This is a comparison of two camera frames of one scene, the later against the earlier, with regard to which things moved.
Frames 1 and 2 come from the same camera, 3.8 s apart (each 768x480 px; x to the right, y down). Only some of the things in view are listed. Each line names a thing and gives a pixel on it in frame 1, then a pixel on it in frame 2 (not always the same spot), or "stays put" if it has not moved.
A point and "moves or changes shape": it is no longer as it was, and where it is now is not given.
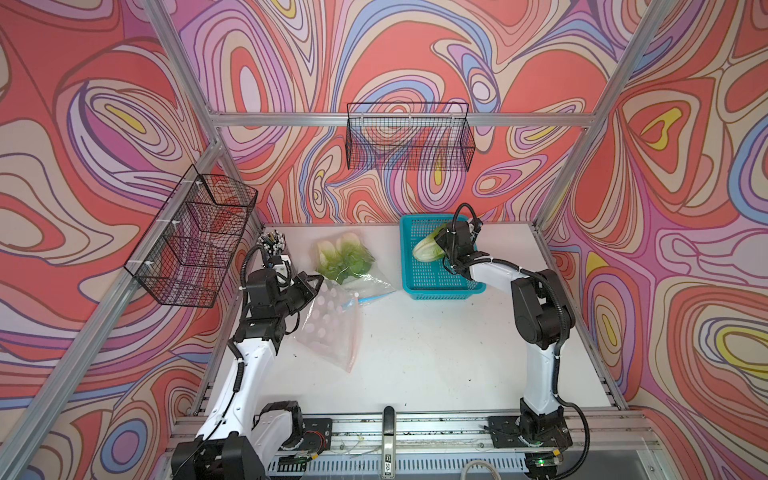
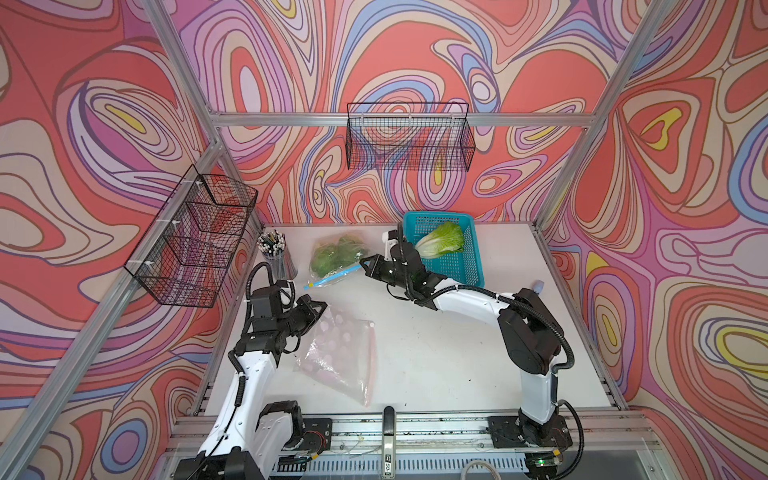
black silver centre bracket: [389, 443] stays put
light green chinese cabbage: [426, 249] stays put
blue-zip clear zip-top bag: [348, 265] moves or changes shape
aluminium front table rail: [614, 430] stays put
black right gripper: [441, 238] → [373, 272]
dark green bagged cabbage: [344, 259] moves or changes shape
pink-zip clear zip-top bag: [333, 324] moves or changes shape
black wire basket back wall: [409, 136] stays put
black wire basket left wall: [185, 250] stays put
